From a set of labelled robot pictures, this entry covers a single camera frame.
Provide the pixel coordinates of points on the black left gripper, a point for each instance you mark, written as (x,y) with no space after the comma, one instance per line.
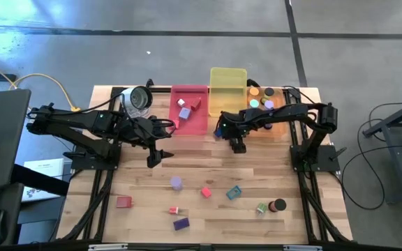
(152,130)

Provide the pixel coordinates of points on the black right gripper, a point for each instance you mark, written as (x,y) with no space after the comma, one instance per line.
(232,127)

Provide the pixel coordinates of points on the lavender hourglass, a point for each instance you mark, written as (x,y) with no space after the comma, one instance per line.
(176,182)
(269,104)

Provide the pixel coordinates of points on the small pink cube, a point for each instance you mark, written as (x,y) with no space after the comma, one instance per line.
(177,124)

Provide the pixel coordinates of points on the teal hourglass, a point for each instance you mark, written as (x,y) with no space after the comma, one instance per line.
(254,103)

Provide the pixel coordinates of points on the teal rectangular box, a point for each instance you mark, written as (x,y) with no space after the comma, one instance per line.
(234,192)

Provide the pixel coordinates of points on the lavender wall charger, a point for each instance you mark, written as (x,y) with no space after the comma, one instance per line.
(184,114)

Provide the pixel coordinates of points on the small red white plug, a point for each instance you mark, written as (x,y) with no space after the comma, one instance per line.
(173,210)

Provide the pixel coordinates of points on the red charger with prongs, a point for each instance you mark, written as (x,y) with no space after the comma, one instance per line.
(124,201)

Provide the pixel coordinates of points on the yellow translucent plastic bin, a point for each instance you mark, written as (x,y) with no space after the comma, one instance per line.
(229,90)

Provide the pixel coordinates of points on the orange hourglass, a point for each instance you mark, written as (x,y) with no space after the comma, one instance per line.
(254,91)

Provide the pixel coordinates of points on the pink red USB charger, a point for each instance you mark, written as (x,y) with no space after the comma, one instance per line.
(206,192)

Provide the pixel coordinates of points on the dark red charger block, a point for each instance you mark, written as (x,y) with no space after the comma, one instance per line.
(195,104)

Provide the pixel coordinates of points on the small white cube adapter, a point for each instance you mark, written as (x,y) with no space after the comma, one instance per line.
(181,102)

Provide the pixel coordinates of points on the dark purple rectangular box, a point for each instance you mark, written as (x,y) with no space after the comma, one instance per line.
(181,224)

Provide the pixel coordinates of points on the black hourglass red sand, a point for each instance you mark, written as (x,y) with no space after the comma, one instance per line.
(277,205)

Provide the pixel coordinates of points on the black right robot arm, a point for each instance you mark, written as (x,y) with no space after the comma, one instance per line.
(312,115)

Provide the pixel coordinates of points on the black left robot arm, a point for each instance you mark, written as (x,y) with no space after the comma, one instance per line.
(75,122)

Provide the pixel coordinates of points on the orange translucent plastic bin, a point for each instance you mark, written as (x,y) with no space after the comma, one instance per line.
(281,129)

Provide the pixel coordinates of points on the pink translucent plastic bin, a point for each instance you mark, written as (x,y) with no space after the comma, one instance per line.
(194,94)

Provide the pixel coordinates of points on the white paper booklet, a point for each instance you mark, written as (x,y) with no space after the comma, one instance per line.
(47,167)

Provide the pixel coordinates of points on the black desk leg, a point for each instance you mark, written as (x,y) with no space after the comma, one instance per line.
(40,179)

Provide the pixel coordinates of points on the dark grey metal table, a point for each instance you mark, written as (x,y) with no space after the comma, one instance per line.
(396,146)

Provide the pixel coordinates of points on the dark grey side desk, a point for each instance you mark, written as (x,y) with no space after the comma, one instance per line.
(2,118)

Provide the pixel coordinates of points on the black aluminium table frame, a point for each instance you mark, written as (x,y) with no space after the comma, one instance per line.
(166,89)

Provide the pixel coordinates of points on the silver metal bracket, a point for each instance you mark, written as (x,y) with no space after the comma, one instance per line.
(303,248)
(107,247)

